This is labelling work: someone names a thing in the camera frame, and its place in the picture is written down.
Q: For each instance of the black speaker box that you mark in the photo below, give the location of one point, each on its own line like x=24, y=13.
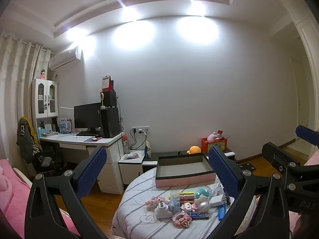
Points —
x=111, y=99

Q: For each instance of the white air conditioner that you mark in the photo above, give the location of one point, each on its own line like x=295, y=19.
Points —
x=65, y=58

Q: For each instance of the blue and white box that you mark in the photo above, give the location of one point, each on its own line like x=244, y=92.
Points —
x=64, y=127

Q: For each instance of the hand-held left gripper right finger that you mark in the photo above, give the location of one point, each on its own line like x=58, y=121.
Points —
x=221, y=171

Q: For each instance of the red toy box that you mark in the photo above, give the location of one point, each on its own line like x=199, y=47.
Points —
x=215, y=146

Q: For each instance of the black computer tower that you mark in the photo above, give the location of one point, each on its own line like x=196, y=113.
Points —
x=111, y=123

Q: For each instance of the white nightstand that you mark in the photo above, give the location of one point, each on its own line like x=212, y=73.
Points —
x=129, y=165

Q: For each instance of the orange plush toy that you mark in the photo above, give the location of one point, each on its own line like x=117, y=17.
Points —
x=194, y=150

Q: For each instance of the blue lighter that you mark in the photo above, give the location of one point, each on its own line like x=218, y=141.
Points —
x=221, y=211

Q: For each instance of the small round desk lamp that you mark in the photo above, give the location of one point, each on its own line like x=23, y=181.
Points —
x=102, y=97

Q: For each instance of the pale curtain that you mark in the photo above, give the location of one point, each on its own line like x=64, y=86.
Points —
x=15, y=92

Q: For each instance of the white desk with drawers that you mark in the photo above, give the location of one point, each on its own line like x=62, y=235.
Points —
x=74, y=140

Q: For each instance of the pink dotted brick toy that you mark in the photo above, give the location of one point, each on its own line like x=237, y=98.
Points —
x=180, y=219

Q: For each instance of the yellow highlighter box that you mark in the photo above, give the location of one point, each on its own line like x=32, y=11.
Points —
x=189, y=193

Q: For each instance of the dark patterned jacket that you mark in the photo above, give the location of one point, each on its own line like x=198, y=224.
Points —
x=26, y=139

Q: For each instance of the red desk calendar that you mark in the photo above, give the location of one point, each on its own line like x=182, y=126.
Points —
x=106, y=83

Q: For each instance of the pink blanket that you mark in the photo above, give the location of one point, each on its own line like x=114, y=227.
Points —
x=15, y=191

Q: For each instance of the pink plush toy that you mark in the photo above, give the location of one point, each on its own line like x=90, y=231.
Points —
x=212, y=137

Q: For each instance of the clear plastic container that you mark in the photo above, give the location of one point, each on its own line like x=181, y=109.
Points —
x=174, y=198

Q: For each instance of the pink mouse pad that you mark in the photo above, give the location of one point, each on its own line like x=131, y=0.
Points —
x=93, y=139

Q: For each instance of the blue and yellow snack bag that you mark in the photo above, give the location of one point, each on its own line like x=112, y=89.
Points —
x=147, y=150

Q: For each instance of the small pink doll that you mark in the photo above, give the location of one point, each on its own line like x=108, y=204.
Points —
x=42, y=74

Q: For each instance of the white charger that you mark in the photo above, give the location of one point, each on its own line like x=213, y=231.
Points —
x=217, y=201

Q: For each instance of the black computer monitor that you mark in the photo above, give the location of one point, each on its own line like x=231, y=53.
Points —
x=87, y=117

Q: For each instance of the white door frame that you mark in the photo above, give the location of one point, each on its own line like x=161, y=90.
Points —
x=305, y=42

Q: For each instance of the pink and white brick toy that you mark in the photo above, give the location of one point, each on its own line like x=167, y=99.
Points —
x=187, y=207

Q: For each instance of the orange-capped bottle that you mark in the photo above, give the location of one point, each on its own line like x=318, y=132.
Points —
x=126, y=145

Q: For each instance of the teal ball in clear dome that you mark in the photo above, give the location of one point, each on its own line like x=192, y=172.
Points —
x=202, y=192

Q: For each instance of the pale-haired doll figure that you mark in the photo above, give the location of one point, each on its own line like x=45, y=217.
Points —
x=157, y=200

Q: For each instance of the rose gold cylinder container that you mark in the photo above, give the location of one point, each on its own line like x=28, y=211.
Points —
x=187, y=198

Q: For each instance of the white bed frame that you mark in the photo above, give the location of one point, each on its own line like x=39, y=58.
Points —
x=22, y=176

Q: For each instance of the white wall socket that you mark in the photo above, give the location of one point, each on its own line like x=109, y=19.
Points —
x=140, y=130

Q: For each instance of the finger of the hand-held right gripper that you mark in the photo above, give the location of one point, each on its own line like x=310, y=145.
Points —
x=276, y=155
x=307, y=134

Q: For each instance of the white glass-door cabinet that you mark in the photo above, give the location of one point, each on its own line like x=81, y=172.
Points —
x=46, y=97

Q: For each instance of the pink and black storage box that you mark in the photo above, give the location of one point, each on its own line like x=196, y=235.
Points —
x=184, y=180

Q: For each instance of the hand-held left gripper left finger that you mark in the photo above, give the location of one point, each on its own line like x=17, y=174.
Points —
x=91, y=171

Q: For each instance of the black low table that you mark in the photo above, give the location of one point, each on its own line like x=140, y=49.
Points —
x=164, y=154

